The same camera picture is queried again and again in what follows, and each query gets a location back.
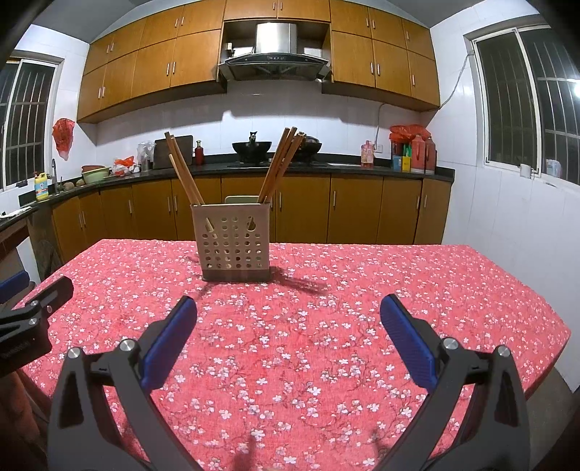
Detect steel range hood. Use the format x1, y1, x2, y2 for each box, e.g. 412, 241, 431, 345
217, 22, 331, 83

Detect person's left forearm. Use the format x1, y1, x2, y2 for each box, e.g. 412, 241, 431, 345
0, 371, 51, 458

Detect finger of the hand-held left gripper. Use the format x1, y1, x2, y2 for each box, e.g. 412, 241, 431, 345
20, 275, 75, 326
0, 272, 27, 305

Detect beige perforated utensil holder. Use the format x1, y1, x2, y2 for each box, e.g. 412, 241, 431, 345
190, 203, 273, 282

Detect wooden wall cabinets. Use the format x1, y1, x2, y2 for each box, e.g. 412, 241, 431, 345
76, 0, 441, 124

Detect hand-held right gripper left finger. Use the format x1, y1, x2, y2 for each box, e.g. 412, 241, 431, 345
47, 295, 202, 471

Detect wooden base cabinets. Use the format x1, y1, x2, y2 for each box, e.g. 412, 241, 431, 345
50, 176, 454, 263

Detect gas stove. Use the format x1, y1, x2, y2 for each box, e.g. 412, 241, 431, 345
227, 161, 359, 170

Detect black wok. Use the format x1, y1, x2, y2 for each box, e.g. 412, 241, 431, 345
232, 130, 273, 164

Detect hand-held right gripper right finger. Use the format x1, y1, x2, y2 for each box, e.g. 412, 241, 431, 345
376, 293, 531, 471

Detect dark cutting board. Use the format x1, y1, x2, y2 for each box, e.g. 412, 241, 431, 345
153, 135, 195, 170

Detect clear plastic bag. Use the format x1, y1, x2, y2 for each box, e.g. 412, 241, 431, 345
137, 141, 156, 172

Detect red floral tablecloth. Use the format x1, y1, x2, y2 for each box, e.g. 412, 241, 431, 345
13, 238, 571, 471

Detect red plastic jug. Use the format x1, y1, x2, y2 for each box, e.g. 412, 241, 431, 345
410, 135, 427, 175
423, 137, 438, 175

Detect black kitchen countertop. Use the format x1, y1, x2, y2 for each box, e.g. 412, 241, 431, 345
0, 153, 456, 236

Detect green basin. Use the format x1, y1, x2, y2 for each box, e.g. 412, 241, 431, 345
80, 165, 113, 184

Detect white wall cable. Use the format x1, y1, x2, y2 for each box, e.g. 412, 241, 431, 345
375, 52, 472, 148

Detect wok with lid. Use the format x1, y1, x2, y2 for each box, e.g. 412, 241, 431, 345
294, 135, 323, 163

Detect barred window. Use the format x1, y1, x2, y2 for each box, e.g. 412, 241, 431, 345
0, 57, 64, 191
464, 25, 580, 186

